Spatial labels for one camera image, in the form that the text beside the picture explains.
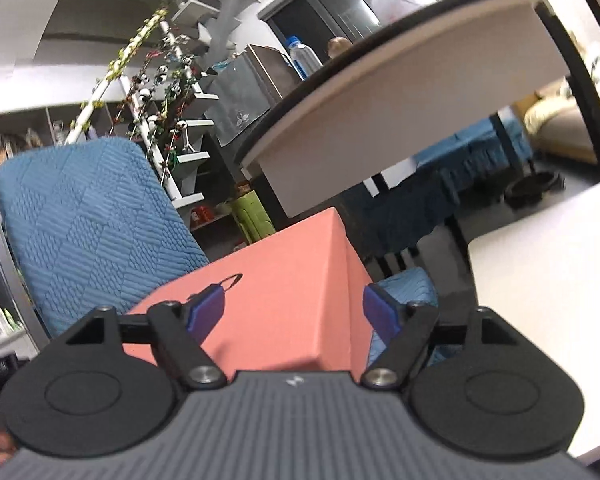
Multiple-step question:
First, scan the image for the white staircase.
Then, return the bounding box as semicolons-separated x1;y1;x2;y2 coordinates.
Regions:
130;0;246;208

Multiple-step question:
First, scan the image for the dark skirted chair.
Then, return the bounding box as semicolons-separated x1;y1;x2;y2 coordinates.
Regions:
340;170;461;266

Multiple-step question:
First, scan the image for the black round bin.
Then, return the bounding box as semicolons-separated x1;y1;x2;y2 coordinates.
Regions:
505;171;565;207

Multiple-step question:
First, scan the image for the small brown bear figurine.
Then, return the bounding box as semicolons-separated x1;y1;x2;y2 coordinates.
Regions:
327;37;353;61

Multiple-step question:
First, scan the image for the grey wall shelf unit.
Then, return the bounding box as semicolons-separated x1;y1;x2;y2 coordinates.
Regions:
0;102;131;171

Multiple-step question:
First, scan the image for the dark glass door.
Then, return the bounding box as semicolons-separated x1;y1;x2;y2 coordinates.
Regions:
260;0;381;56

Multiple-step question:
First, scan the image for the beige sofa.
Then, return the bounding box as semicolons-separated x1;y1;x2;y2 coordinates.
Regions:
512;42;600;163

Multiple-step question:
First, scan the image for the flower garland handrail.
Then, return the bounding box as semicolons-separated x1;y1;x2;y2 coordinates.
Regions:
65;7;201;171

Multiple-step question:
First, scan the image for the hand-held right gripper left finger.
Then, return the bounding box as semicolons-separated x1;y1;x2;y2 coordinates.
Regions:
52;284;228;391

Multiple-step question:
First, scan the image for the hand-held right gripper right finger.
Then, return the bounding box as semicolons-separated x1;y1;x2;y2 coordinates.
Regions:
360;284;531;390

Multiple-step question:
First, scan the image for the grey cloth with flower print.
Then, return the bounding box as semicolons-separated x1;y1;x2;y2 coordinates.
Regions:
207;52;273;147

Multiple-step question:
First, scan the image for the blue frilled cloth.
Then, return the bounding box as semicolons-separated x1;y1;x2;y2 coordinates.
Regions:
415;115;533;191

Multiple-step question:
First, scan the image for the black-topped dining table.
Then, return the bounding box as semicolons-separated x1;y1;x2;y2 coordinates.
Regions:
235;0;600;218

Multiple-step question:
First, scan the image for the stack of green stools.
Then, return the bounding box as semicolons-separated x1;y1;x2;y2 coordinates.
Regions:
227;192;276;246

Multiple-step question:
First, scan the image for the white humidifier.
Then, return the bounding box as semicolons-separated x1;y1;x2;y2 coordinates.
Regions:
370;0;441;28

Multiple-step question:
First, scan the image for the blue quilted chair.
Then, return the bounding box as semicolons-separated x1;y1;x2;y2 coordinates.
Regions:
0;137;461;367

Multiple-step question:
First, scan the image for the clear water bottle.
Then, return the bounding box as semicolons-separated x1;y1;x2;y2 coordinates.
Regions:
286;36;323;81

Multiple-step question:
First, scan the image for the brown refrigerator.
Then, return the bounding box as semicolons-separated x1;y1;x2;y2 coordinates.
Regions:
207;44;306;148

